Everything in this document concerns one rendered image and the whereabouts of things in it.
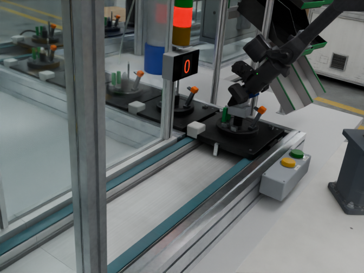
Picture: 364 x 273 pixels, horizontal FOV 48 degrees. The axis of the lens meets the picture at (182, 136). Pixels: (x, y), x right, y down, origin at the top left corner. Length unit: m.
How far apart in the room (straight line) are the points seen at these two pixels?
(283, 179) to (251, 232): 0.17
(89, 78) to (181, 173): 0.77
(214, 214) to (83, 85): 0.59
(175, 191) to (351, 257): 0.46
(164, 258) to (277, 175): 0.45
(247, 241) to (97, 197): 0.60
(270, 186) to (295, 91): 0.55
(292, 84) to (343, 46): 3.86
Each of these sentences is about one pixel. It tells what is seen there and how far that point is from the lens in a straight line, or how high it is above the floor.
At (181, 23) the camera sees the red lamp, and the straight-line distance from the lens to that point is 1.12.
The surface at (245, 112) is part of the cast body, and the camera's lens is 1.29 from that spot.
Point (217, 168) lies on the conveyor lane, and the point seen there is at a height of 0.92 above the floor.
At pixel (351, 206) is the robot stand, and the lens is 1.25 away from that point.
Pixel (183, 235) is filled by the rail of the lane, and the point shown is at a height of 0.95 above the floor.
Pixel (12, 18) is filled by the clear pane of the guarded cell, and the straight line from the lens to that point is 0.38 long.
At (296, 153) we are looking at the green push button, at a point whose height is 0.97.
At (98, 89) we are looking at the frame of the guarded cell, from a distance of 0.45.
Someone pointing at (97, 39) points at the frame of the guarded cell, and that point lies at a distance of 0.43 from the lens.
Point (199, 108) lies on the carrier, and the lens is 1.48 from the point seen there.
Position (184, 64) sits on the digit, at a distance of 1.14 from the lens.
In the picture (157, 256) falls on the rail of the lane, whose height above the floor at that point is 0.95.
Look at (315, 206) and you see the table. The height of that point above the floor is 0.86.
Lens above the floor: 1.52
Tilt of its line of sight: 26 degrees down
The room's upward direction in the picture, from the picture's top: 5 degrees clockwise
